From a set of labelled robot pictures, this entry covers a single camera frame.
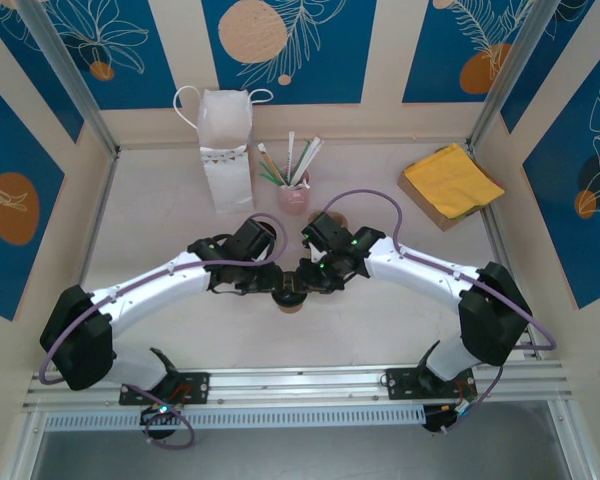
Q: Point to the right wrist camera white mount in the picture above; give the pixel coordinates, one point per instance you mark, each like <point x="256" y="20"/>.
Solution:
<point x="316" y="254"/>

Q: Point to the tan wrapped straw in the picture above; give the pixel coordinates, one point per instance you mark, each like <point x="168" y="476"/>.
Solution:
<point x="273" y="165"/>

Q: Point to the black plastic cup lid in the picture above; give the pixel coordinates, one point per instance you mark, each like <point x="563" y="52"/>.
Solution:
<point x="289" y="300"/>

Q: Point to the aluminium frame post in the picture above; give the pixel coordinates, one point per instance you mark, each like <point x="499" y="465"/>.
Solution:
<point x="70" y="75"/>
<point x="505" y="75"/>

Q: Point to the stack of napkins on box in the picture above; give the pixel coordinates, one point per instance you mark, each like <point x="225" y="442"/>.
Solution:
<point x="425" y="207"/>

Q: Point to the white cartoon animal paper bag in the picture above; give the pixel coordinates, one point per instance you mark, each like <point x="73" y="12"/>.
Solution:
<point x="227" y="175"/>

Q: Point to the pink straw holder cup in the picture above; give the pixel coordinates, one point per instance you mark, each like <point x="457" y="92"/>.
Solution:
<point x="294" y="200"/>

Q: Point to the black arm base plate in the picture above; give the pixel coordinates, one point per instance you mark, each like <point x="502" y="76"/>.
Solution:
<point x="195" y="387"/>
<point x="400" y="382"/>

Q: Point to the green straw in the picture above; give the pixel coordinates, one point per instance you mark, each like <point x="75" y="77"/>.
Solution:
<point x="302" y="157"/>
<point x="269" y="178"/>

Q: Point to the aluminium mounting rail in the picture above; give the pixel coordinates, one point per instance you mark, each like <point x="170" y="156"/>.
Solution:
<point x="300" y="382"/>

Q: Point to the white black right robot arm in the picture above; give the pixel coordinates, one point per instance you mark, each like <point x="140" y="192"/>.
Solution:
<point x="420" y="270"/>

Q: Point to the brown paper coffee cup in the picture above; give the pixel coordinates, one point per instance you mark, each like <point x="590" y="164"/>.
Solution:
<point x="290" y="309"/>

